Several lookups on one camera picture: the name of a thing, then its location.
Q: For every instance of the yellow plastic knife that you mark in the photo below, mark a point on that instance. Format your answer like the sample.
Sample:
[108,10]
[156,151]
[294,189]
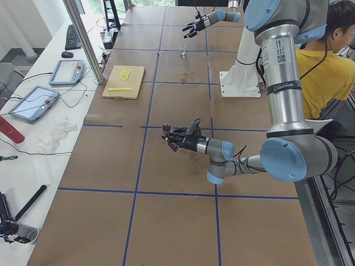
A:
[121,89]

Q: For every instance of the steel double jigger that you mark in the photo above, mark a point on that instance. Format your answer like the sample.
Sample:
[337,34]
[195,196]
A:
[166,131]

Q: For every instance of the far blue teach pendant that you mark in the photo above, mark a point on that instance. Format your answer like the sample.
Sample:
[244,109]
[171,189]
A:
[67,72]

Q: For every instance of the black hand tool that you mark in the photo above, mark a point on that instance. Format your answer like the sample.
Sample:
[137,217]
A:
[5,211]

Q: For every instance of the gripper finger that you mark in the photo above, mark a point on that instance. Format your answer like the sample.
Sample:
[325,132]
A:
[191,34]
[175,144]
[190,27]
[179,132]

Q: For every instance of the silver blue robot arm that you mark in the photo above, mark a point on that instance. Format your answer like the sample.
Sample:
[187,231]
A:
[232,14]
[272,29]

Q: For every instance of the blue teach pendant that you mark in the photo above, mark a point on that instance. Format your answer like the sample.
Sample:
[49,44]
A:
[67,72]
[35,104]

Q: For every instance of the person in yellow shirt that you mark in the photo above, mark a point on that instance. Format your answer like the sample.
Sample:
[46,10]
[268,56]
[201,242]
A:
[324,74]

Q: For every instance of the aluminium frame post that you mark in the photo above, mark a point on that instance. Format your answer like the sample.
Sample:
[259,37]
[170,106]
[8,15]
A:
[75,17]

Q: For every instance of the black keyboard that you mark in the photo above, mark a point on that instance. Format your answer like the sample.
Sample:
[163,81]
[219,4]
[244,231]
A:
[72,40]

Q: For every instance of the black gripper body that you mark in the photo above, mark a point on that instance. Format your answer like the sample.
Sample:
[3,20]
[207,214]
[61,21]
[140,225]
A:
[200,24]
[190,144]

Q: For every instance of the black computer mouse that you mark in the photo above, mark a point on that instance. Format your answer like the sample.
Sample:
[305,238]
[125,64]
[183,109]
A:
[67,54]

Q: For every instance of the near blue teach pendant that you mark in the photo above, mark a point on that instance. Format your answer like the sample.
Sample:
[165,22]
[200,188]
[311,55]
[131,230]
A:
[35,104]

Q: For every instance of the red bottle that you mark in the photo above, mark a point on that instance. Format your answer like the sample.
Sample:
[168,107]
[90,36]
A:
[10,131]

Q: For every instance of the white crumpled cloth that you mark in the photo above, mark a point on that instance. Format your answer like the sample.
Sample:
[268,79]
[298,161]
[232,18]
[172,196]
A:
[49,140]

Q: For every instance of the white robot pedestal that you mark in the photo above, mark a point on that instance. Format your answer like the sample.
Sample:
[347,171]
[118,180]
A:
[241,81]

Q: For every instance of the wooden cutting board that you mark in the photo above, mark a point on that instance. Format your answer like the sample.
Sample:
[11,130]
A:
[134,81]

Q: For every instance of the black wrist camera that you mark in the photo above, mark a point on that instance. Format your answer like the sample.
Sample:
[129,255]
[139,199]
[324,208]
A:
[197,15]
[194,131]

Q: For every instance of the clear shot glass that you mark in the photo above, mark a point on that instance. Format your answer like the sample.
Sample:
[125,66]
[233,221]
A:
[182,50]

